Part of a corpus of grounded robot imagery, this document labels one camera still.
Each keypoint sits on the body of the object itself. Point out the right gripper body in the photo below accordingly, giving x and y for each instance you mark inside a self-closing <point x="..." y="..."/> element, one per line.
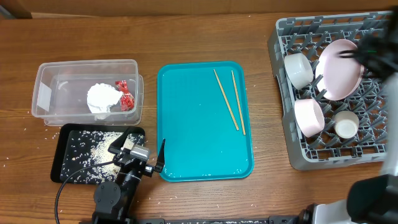
<point x="365" y="43"/>

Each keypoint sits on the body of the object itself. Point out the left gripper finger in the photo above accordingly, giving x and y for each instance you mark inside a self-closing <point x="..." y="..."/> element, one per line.
<point x="160" y="159"/>
<point x="117" y="145"/>

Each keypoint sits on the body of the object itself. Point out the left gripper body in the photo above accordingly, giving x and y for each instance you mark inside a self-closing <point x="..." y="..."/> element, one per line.
<point x="135" y="176"/>

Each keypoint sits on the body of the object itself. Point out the white rice pile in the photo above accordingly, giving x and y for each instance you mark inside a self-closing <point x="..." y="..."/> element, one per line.
<point x="87" y="148"/>

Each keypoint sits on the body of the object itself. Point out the large white round plate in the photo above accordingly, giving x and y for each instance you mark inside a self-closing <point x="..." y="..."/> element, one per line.
<point x="340" y="76"/>

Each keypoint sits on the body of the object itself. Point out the red snack wrapper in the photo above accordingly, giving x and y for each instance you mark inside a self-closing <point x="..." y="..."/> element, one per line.
<point x="127" y="100"/>

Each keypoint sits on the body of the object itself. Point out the white napkin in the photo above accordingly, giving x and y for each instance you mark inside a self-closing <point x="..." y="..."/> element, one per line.
<point x="103" y="99"/>

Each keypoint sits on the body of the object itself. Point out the grey bowl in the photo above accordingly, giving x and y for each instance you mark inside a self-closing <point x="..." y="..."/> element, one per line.
<point x="298" y="70"/>

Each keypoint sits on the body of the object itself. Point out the white paper cup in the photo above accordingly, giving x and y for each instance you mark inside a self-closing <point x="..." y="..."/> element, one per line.
<point x="346" y="124"/>

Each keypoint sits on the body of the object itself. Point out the white bowl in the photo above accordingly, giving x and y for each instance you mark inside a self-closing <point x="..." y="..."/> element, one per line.
<point x="309" y="117"/>

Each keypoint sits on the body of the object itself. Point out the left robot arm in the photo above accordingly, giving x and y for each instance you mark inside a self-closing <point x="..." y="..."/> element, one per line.
<point x="113" y="199"/>

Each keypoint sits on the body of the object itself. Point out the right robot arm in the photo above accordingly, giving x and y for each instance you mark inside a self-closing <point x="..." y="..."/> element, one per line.
<point x="372" y="200"/>

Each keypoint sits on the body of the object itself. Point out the grey dishwasher rack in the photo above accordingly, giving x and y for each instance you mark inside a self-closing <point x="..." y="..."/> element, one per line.
<point x="326" y="150"/>

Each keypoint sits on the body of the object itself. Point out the black rectangular tray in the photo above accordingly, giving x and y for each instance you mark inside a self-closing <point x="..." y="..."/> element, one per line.
<point x="62" y="143"/>

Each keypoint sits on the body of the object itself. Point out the clear plastic bin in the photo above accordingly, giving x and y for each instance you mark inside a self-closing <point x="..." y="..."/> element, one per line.
<point x="61" y="90"/>

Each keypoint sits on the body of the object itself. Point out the teal plastic serving tray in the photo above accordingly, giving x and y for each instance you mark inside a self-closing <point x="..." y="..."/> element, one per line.
<point x="201" y="141"/>

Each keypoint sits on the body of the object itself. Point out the left wooden chopstick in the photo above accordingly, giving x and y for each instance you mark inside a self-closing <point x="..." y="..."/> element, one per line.
<point x="226" y="100"/>

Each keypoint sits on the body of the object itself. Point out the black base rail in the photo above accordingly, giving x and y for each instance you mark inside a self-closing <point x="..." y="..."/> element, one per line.
<point x="269" y="220"/>

